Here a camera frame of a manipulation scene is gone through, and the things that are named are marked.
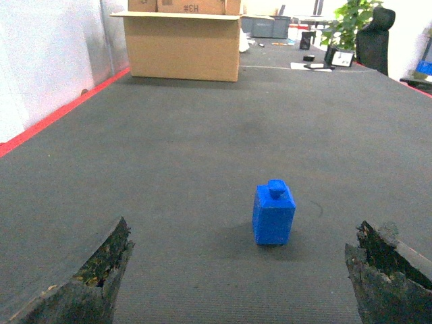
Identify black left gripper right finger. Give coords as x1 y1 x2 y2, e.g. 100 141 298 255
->
344 221 431 323

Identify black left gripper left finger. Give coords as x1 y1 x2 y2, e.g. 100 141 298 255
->
9 217 134 323

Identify blue block part with knob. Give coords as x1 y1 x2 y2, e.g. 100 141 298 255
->
252 179 296 246

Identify black framed display stand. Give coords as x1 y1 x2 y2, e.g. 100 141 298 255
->
324 47 355 68

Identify white paper sheet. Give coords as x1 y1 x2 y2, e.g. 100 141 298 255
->
290 62 334 72

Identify black office chair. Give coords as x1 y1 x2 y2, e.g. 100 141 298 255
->
356 7 396 76

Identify small black box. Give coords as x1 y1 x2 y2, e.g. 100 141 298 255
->
299 31 316 51

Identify green potted plant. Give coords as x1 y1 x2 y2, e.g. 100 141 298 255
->
320 0 383 51

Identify large cardboard box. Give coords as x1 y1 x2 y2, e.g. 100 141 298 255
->
114 1 241 82

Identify grey plastic crate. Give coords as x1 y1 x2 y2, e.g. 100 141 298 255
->
240 16 291 38

